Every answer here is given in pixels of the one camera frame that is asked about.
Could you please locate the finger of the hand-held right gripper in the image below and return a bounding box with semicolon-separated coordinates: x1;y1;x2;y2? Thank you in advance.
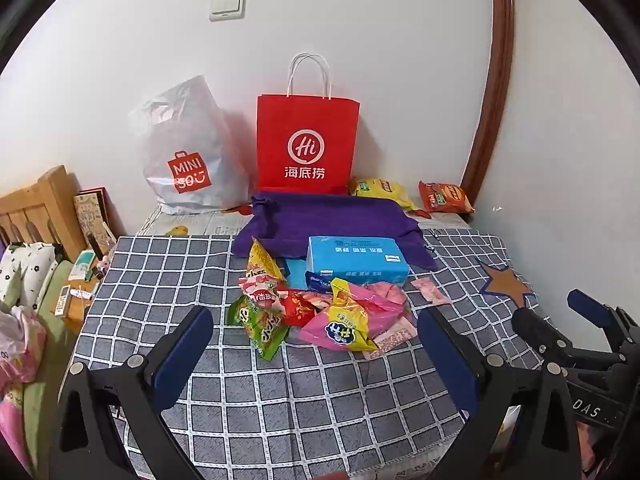
511;306;573;368
566;288;640;348

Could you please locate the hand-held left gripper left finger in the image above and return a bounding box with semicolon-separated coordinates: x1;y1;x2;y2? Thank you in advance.
55;306;215;480

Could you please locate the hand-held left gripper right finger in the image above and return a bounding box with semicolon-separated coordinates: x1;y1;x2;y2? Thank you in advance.
416;306;584;480

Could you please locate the small pink candy packet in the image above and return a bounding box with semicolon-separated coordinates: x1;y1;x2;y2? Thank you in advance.
411;277;452;306

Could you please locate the green snack packet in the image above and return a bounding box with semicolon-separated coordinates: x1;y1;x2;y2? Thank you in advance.
227;295;292;362

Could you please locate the pink snack packet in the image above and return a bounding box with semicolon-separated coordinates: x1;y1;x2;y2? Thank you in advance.
360;282;416;322

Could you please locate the red pink candy strip pack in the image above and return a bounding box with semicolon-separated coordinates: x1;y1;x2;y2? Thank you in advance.
238;275;291;307

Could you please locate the pink yellow snack bag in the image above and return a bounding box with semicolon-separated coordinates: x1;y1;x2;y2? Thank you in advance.
299;280;382;354

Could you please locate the yellow triangular snack packet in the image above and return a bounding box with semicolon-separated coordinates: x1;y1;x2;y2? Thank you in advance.
246;236;287;284

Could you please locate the dark blue snack packet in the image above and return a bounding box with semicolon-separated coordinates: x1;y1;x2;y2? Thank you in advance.
305;270;337;292

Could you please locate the pale pink speckled packet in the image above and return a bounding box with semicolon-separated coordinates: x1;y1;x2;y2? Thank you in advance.
362;316;419;361

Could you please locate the grey checked cloth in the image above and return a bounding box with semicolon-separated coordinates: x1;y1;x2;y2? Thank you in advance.
60;230;542;480

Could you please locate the red snack packet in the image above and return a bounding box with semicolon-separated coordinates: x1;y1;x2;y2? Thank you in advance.
279;290;322;329

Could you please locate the white remote control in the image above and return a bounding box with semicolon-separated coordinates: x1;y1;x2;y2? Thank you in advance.
54;285;74;317

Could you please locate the white printed cloth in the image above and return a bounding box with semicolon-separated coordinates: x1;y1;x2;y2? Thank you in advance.
134;204;476;237

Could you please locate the light blue packet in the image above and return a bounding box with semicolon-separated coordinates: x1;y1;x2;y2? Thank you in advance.
282;259;309;291

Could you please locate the blue tissue pack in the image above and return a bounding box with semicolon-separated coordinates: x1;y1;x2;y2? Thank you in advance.
306;235;412;282

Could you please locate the orange chip bag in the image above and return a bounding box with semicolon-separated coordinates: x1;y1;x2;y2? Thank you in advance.
418;181;475;214

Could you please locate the pink plastic bag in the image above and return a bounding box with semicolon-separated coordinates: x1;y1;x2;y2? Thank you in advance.
0;307;49;397

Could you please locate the floral pillow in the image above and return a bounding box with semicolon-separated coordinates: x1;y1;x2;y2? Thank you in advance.
0;242;59;312

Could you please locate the yellow chip bag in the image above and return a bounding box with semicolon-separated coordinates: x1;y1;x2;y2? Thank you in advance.
348;177;419;211

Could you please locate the purple cloth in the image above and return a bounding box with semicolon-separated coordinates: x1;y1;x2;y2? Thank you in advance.
232;192;439;272

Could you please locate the wooden headboard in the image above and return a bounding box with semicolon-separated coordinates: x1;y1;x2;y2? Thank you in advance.
0;165;89;262

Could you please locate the white plastic shopping bag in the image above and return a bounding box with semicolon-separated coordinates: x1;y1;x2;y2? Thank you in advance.
129;75;251;216

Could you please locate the red paper bag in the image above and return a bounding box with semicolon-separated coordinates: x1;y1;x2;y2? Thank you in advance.
256;53;361;194

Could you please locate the brown wooden door frame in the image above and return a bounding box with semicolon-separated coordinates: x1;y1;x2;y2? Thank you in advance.
460;0;516;216

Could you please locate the white light switch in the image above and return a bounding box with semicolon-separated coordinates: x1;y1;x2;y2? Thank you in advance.
209;0;247;22

